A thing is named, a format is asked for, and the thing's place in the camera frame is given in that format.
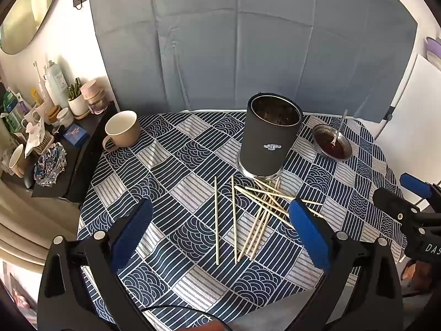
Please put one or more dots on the small potted plant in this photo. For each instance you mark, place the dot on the small potted plant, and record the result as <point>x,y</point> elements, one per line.
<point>77,103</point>

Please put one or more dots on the small bowl of brown sauce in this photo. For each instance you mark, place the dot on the small bowl of brown sauce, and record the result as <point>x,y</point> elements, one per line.
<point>325,141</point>

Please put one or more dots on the beige ceramic mug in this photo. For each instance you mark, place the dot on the beige ceramic mug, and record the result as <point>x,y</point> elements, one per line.
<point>122,131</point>

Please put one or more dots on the glass jar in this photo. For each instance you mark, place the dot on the glass jar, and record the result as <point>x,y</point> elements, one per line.
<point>97,103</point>

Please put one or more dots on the green packet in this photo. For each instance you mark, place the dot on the green packet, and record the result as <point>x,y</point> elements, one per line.
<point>11,110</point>

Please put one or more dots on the blue box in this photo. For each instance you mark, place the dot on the blue box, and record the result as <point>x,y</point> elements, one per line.
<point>75,135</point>

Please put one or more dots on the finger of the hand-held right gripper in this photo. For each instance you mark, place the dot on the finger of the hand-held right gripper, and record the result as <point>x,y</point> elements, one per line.
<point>389,200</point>
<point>415,183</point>

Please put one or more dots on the black cylindrical utensil holder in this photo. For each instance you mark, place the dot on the black cylindrical utensil holder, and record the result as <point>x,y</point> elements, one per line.
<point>265,138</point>

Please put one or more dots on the oval wall mirror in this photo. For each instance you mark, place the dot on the oval wall mirror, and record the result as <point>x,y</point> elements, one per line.
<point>27,13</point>

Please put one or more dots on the metal spoon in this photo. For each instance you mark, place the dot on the metal spoon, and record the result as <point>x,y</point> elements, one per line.
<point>340,127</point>

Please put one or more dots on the crumpled foil wrapper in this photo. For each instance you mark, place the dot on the crumpled foil wrapper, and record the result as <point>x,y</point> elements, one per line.
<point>50,165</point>

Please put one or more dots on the pink jar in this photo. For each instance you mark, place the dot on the pink jar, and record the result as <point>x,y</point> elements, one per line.
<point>89,88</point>

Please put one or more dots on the white spray bottle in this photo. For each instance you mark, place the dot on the white spray bottle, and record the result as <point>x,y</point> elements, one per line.
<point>57,82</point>

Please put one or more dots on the blue white patterned tablecloth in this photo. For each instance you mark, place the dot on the blue white patterned tablecloth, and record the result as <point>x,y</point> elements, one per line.
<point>179,186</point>

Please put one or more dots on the pale cup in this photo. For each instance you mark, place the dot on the pale cup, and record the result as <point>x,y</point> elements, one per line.
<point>16,160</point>

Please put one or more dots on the small white jar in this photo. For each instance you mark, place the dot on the small white jar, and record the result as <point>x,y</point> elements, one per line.
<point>65,117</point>

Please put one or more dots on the group of wooden chopsticks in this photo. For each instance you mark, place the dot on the group of wooden chopsticks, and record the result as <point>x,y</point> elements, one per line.
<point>216,220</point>

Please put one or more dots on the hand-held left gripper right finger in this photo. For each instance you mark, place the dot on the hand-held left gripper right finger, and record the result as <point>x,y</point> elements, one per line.
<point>310,234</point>

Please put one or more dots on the black clip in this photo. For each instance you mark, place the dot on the black clip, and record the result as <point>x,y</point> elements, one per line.
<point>389,114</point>

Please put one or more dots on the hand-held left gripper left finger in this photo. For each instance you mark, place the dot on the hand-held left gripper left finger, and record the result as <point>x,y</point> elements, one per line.
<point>132,231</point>

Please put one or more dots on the black side table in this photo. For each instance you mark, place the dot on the black side table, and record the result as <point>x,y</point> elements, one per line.
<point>86,144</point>

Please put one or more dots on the purple object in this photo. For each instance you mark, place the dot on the purple object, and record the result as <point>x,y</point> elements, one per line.
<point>434,50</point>

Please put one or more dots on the grey backdrop sheet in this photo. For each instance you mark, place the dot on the grey backdrop sheet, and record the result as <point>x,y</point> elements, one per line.
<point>241,41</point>

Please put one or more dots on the white electric toothbrush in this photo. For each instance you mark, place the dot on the white electric toothbrush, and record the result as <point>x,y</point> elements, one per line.
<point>39,82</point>

